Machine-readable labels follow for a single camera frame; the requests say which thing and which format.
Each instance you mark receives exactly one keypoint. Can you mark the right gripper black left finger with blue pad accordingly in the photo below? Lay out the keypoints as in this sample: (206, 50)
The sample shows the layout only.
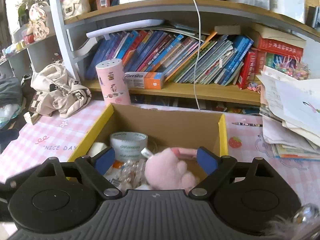
(93, 169)

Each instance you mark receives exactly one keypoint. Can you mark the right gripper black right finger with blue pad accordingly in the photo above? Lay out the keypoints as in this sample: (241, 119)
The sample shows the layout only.
(217, 170)

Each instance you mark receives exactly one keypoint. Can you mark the pink lip balm tube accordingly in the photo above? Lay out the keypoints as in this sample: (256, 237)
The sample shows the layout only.
(184, 153)

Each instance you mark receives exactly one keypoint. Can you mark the white tape roll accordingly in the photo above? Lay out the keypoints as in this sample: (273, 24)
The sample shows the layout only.
(128, 145)

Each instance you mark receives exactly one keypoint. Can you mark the patterned pencil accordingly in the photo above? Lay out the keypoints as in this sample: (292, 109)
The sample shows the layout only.
(247, 124)

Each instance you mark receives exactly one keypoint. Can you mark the pink plush toy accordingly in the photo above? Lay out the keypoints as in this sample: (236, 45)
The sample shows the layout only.
(165, 171)

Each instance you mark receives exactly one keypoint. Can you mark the yellow cardboard box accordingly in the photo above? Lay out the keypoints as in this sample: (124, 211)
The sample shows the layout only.
(185, 129)

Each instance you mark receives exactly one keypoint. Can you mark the wooden shelf board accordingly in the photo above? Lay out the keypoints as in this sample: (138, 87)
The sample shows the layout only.
(211, 92)

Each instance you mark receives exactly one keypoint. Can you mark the cream tissue pack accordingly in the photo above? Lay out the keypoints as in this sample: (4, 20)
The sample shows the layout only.
(31, 118)

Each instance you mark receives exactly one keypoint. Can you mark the beige crumpled cloth bag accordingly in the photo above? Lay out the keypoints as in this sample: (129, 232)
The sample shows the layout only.
(60, 92)

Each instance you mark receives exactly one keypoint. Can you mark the brown white chessboard box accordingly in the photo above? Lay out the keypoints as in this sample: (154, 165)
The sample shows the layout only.
(34, 102)

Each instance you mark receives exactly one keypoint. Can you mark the stack of loose papers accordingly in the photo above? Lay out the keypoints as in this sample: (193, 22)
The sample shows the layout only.
(290, 111)

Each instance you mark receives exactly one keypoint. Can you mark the pink sticker cylinder can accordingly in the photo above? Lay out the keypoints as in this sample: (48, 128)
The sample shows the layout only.
(111, 75)

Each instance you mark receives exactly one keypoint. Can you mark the dark grey folded clothes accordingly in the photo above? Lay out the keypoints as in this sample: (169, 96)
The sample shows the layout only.
(10, 91)

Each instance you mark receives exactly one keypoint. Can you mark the orange white toothpaste box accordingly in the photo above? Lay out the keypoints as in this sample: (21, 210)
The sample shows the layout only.
(144, 80)

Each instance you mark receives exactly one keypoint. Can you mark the row of leaning books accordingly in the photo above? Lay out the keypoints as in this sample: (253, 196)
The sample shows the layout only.
(216, 58)

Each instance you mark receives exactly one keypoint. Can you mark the white flat tablet device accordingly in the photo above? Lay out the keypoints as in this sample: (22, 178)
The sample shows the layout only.
(125, 26)

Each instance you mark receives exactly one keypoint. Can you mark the white handbag with pearls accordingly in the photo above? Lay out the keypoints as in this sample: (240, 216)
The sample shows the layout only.
(72, 8)

